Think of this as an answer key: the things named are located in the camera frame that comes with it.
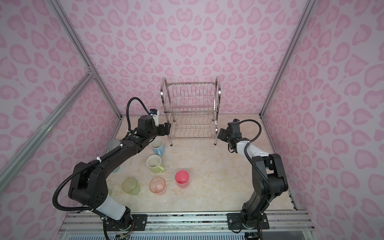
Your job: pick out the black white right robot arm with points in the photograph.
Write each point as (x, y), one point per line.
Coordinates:
(269, 179)

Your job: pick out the aluminium corner frame post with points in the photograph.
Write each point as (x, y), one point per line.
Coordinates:
(79, 46)
(308, 11)

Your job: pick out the opaque pink plastic cup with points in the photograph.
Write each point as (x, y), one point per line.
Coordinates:
(182, 178)

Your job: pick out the translucent teal plastic cup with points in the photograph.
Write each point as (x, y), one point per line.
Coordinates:
(112, 145)

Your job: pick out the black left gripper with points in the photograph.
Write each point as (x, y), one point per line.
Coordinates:
(167, 131)

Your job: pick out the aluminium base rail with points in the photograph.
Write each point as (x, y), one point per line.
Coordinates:
(275, 225)

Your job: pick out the aluminium diagonal frame bar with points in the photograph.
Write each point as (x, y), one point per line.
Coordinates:
(19, 160)

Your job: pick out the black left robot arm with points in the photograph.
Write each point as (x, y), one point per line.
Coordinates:
(89, 185)

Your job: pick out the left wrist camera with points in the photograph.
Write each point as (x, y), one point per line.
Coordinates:
(155, 114)

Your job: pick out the light blue ceramic mug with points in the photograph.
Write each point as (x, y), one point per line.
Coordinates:
(158, 147)

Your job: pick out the steel two-tier dish rack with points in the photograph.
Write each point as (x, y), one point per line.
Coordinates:
(192, 109)

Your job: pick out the aluminium corner frame post right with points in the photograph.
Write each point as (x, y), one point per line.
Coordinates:
(308, 11)

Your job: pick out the translucent green plastic cup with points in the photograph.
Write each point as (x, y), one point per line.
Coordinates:
(131, 186)

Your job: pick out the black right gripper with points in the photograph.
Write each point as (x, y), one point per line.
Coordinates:
(223, 133)

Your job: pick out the translucent pink plastic cup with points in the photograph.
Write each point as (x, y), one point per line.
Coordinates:
(157, 186)

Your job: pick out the aluminium corner frame post left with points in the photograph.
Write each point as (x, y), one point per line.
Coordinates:
(79, 46)

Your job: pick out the light green ceramic mug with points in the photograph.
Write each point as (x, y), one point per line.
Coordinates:
(154, 163)

